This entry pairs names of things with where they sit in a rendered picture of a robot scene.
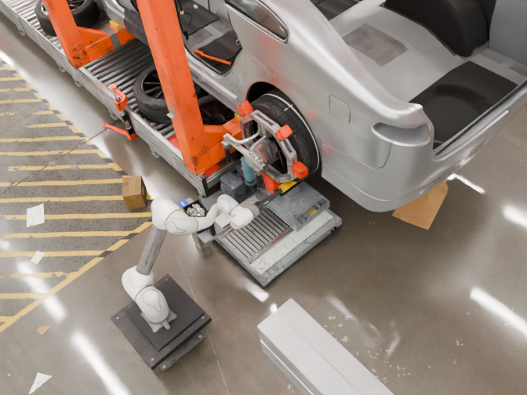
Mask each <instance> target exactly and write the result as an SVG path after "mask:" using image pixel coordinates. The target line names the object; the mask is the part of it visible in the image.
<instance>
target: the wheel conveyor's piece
mask: <svg viewBox="0 0 527 395"><path fill-rule="evenodd" d="M97 5H98V4H97ZM98 8H99V11H100V18H99V19H98V21H97V22H96V24H95V25H93V26H92V27H91V28H90V29H94V30H99V31H100V30H102V29H104V28H105V27H108V26H110V25H111V23H110V20H111V19H110V18H109V17H108V16H107V14H106V12H105V9H104V6H103V4H100V5H98ZM17 15H18V17H19V18H20V21H21V23H22V25H23V27H24V30H25V31H26V33H27V35H28V36H29V37H30V38H31V39H32V40H33V41H34V42H35V43H37V44H38V45H39V46H40V47H41V48H42V49H43V50H44V51H46V52H47V53H48V54H49V55H50V56H51V57H52V58H53V59H54V60H55V61H56V63H57V65H58V66H59V67H60V68H59V69H60V70H61V71H62V72H65V71H67V68H66V67H65V65H64V62H63V60H62V57H61V56H60V52H59V51H60V50H61V49H63V48H62V46H61V44H60V41H59V39H58V37H53V36H51V35H48V34H46V33H45V32H44V31H43V30H42V27H41V25H40V23H39V21H38V18H37V19H35V20H32V21H31V22H29V23H28V22H27V21H26V20H25V19H24V18H23V17H21V16H20V15H19V14H17ZM64 69H65V70H64Z"/></svg>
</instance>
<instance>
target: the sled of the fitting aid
mask: <svg viewBox="0 0 527 395"><path fill-rule="evenodd" d="M255 194H256V198H257V199H258V200H259V201H262V200H263V199H265V198H267V196H266V195H265V194H263V193H262V191H261V190H257V191H256V192H255ZM266 206H267V207H268V208H269V209H270V210H271V211H272V212H273V213H274V214H276V215H277V216H278V217H279V218H281V219H282V220H283V221H284V222H285V223H287V224H288V225H289V226H290V227H292V228H293V229H294V230H295V231H296V232H298V231H299V230H301V229H302V228H303V227H305V226H306V225H307V224H308V223H309V222H311V221H312V220H313V219H315V218H316V217H317V216H319V215H320V214H321V213H323V212H324V211H325V210H326V209H327V208H329V200H328V199H326V198H325V197H324V196H322V199H321V200H320V201H318V202H317V203H316V204H314V205H313V206H312V207H310V208H309V209H308V210H307V211H306V212H304V213H303V214H301V215H300V216H299V217H297V218H296V219H294V218H293V217H292V216H290V215H289V214H288V213H287V212H285V211H284V210H283V209H282V208H280V207H279V206H278V205H276V204H275V203H274V202H273V201H271V202H270V203H269V204H267V205H266Z"/></svg>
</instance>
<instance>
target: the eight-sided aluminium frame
mask: <svg viewBox="0 0 527 395"><path fill-rule="evenodd" d="M251 120H254V121H256V122H257V123H259V124H260V125H262V126H263V127H264V128H265V129H267V130H268V131H269V132H271V134H272V135H273V137H274V138H275V139H276V141H277V143H278V145H279V146H280V148H281V149H282V151H283V153H284V154H285V156H286V161H287V169H288V173H286V174H281V173H280V172H279V171H278V170H277V169H275V168H274V167H273V166H271V165H268V168H269V169H270V170H271V171H270V170H269V169H268V170H267V171H266V172H265V173H266V174H268V175H269V176H270V177H271V178H272V179H274V180H275V182H277V183H284V182H288V181H292V180H294V179H295V178H296V176H294V175H293V174H292V169H291V166H292V165H294V164H296V163H297V155H296V151H295V150H294V149H293V147H292V145H291V143H290V142H289V141H288V139H287V138H286V139H285V140H283V142H284V143H283V142H282V141H281V142H280V141H279V139H278V138H277V136H276V135H275V133H276V132H277V131H278V130H279V129H280V128H281V127H280V126H279V125H278V123H275V122H274V121H272V120H271V119H270V118H269V117H267V116H266V115H264V114H263V113H261V112H260V111H258V110H255V111H254V112H252V113H251V114H249V115H247V116H246V117H244V118H241V119H240V120H239V124H240V128H241V133H242V140H245V139H247V138H249V137H250V136H251V135H252V134H251V129H250V124H249V121H251ZM268 123H269V124H268ZM253 144H254V142H253V140H251V141H249V142H248V143H244V145H245V147H246V148H247V150H249V148H250V145H251V146H252V145H253ZM287 148H288V150H287Z"/></svg>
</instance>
